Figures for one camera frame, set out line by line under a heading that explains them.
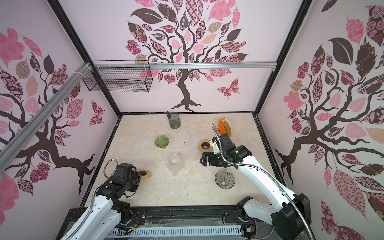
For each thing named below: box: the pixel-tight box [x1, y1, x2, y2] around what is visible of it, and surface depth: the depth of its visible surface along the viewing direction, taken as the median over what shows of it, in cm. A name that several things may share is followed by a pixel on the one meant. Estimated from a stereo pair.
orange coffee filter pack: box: [217, 117, 232, 138], surface depth 105 cm
